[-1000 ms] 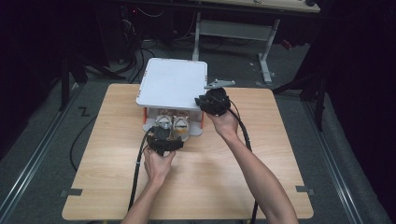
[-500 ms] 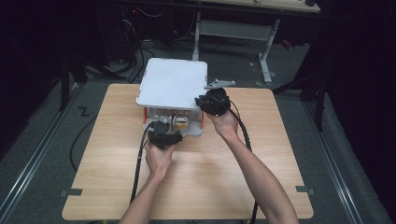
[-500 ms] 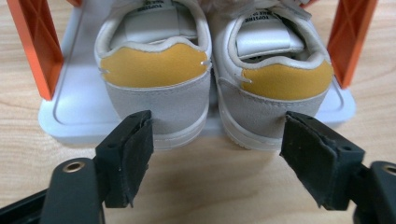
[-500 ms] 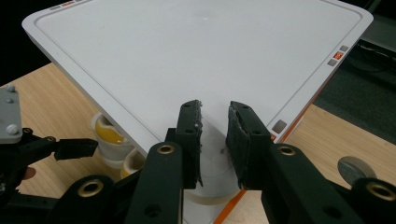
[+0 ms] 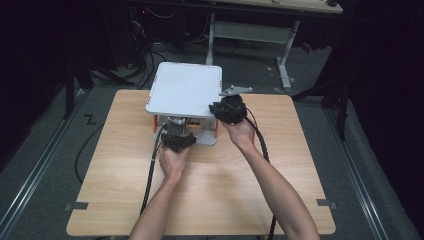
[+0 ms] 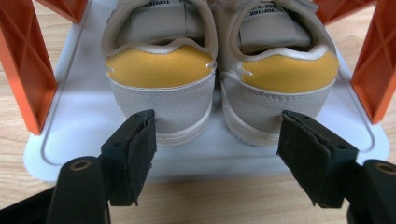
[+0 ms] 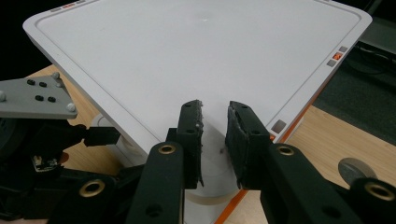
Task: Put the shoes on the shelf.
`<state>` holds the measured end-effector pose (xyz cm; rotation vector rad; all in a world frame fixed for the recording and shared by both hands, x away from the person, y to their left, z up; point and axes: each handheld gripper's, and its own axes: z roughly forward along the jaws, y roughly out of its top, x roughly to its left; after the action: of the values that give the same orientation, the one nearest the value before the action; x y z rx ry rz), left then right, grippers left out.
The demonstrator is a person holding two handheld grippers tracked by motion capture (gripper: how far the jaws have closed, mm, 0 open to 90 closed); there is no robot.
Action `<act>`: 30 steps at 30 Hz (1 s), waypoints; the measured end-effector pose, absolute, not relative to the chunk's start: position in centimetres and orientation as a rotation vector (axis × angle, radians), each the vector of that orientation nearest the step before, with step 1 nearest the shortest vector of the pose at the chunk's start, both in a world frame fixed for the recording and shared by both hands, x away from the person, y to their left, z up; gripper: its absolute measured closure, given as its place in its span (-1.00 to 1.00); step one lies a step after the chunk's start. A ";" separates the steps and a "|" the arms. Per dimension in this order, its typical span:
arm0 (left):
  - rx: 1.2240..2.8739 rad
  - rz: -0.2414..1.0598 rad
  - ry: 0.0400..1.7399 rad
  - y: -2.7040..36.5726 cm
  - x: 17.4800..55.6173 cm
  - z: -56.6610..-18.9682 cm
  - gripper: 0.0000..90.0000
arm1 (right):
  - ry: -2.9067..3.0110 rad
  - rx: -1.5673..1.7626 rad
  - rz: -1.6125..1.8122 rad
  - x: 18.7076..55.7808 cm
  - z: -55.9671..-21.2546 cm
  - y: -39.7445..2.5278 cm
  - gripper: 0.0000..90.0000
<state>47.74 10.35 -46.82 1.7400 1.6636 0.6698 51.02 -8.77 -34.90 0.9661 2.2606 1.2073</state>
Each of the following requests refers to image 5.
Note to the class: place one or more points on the small red object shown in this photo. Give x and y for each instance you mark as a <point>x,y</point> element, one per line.
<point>307,47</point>

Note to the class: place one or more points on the white plastic shoe box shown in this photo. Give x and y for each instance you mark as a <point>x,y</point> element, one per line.
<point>185,90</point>

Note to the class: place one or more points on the person's left hand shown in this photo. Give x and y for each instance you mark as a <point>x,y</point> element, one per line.
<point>173,165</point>

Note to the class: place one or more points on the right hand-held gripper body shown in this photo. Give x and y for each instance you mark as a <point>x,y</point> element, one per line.
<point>233,108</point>

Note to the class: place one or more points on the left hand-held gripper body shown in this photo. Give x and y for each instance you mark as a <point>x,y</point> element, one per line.
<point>176,140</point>

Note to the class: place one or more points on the metal floor rail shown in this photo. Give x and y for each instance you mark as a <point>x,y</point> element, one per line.
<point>360,180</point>
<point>30,183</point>

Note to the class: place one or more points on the person's right hand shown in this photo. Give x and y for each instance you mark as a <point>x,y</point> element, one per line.
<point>241,135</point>

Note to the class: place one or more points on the white frame desk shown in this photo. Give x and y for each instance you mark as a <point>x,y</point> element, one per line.
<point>250,31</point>

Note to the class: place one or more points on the black metal stand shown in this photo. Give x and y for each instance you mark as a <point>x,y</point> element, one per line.
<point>70,86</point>
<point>343,106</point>

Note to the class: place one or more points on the grey table bracket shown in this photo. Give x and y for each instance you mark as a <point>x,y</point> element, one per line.
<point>76,206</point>
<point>326,203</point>

